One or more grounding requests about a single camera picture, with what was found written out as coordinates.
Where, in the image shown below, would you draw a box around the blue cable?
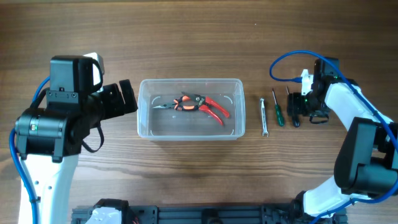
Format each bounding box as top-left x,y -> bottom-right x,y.
8,76 -> 51,224
269,50 -> 398,224

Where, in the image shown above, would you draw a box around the green handled screwdriver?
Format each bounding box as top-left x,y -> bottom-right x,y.
272,89 -> 285,127

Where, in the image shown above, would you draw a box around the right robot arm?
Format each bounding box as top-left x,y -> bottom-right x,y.
287,58 -> 397,222

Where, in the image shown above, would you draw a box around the black red handled screwdriver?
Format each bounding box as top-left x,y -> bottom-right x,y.
285,86 -> 300,128

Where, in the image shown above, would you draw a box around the left blue cable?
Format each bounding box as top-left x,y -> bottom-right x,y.
8,76 -> 51,224

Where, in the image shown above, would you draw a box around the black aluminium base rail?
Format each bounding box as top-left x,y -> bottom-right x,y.
72,198 -> 348,224

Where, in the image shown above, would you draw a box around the orange black needle-nose pliers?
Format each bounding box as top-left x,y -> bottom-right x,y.
153,95 -> 199,111

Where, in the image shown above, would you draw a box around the right blue cable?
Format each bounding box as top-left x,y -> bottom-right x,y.
269,50 -> 398,224

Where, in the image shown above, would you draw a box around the clear plastic container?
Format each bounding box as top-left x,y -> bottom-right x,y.
137,78 -> 246,141

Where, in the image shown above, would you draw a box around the silver combination wrench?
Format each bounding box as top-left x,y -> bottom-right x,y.
259,98 -> 269,137

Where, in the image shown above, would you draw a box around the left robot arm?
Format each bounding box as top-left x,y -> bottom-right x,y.
9,52 -> 138,223

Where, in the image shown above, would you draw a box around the red handled snips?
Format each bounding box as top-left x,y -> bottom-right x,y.
182,91 -> 230,126

